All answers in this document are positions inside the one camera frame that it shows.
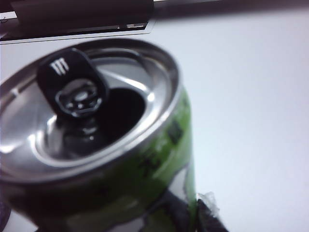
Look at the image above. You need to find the dark device at top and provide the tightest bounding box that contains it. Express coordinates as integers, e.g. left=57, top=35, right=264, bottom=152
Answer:
left=11, top=0, right=155, bottom=32

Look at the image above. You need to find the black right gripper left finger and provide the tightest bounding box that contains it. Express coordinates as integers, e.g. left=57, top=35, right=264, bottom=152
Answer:
left=0, top=202, right=12, bottom=232

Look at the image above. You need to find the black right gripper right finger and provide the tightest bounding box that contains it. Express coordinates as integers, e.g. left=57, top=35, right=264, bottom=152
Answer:
left=197, top=190, right=229, bottom=232

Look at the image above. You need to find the green energy drink can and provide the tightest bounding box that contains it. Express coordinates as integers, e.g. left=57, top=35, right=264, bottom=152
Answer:
left=0, top=38, right=197, bottom=232

